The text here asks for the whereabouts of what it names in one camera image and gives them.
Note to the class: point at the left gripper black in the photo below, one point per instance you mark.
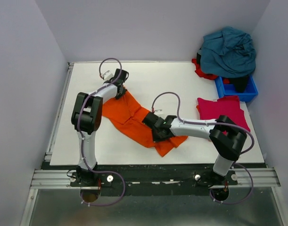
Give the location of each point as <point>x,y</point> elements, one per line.
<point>120,90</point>

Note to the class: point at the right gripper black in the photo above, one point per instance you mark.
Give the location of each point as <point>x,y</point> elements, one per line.
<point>148,118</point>

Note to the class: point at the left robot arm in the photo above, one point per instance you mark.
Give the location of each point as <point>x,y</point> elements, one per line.
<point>86,118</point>

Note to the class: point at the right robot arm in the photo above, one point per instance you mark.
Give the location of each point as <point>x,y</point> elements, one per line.
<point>227,137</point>

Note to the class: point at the folded magenta t shirt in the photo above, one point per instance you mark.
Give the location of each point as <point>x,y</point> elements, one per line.
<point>228,106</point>

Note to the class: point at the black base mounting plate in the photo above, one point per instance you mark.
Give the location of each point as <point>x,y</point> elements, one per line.
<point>155,180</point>

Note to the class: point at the red crumpled t shirt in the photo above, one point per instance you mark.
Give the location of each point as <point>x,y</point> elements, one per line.
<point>201,74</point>

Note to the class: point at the blue plastic bin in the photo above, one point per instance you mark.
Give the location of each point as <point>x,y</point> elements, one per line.
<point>247,95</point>

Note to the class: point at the teal crumpled t shirt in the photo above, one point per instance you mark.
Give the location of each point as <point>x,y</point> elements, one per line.
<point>228,53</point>

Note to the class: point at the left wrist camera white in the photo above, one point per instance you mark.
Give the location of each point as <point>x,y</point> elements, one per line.
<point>107,76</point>

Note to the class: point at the aluminium extrusion rail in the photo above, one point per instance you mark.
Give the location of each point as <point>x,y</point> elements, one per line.
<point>57,179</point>

